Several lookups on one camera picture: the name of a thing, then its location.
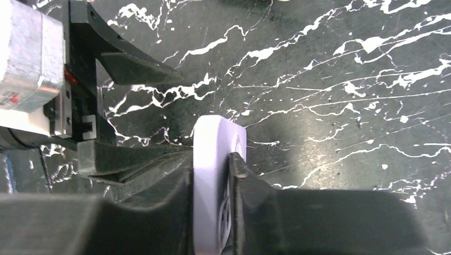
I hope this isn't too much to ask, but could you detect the phone with lilac case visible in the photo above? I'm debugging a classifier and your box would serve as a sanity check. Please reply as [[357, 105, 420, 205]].
[[193, 115, 247, 254]]

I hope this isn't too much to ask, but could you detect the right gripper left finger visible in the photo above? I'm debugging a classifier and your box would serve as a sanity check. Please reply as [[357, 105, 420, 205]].
[[1, 166, 193, 254]]

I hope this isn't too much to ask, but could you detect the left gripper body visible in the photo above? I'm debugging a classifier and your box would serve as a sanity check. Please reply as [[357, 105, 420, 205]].
[[44, 1, 116, 146]]

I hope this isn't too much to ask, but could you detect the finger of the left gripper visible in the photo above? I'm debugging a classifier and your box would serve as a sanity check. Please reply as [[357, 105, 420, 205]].
[[70, 1, 182, 86], [77, 140, 192, 185]]

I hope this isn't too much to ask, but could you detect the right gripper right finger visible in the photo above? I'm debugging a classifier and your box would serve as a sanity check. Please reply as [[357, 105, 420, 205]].
[[228, 152, 427, 254]]

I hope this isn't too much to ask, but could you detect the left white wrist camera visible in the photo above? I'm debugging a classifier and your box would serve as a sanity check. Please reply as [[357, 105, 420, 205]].
[[1, 1, 65, 135]]

